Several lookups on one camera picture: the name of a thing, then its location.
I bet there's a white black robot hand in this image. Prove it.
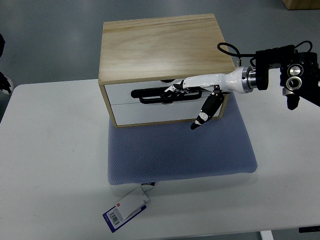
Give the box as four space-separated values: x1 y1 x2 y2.
160 67 256 130

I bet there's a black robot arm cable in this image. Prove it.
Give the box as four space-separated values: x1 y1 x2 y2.
217 40 313 65

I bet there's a black drawer handle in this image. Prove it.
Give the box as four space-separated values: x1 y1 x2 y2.
131 86 209 104

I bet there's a cardboard box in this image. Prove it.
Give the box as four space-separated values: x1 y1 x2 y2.
282 0 320 10

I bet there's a white and blue price tag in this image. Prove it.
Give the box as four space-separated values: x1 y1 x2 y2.
102 182 156 233

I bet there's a light wood drawer cabinet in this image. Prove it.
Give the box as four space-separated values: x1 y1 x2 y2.
98 14 235 128

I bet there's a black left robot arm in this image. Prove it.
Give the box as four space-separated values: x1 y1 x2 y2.
0 35 14 95

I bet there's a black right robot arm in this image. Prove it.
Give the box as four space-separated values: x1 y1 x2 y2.
161 45 320 130

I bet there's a blue-grey mesh cushion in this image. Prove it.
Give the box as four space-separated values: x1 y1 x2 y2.
107 95 258 185

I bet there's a black table control panel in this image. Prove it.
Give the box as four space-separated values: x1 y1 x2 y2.
298 225 320 233

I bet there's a white drawer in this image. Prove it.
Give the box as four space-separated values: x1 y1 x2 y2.
104 78 214 105
111 94 208 126

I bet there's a white table leg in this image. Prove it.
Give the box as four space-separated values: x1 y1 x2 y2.
259 230 274 240

